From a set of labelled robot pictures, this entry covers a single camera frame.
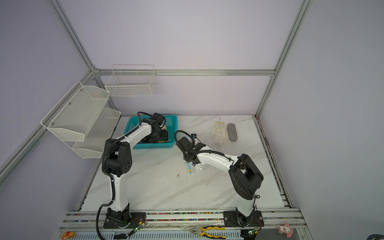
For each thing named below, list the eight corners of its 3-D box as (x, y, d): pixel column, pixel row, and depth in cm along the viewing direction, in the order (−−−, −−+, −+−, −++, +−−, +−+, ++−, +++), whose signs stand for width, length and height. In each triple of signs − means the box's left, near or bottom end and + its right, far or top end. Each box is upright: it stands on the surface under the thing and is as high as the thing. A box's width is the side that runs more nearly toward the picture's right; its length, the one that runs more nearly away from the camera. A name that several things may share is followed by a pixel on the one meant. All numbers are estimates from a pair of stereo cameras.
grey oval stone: (229, 141, 107) (230, 138, 105) (226, 125, 117) (227, 123, 114) (237, 141, 107) (238, 138, 105) (234, 125, 117) (235, 123, 114)
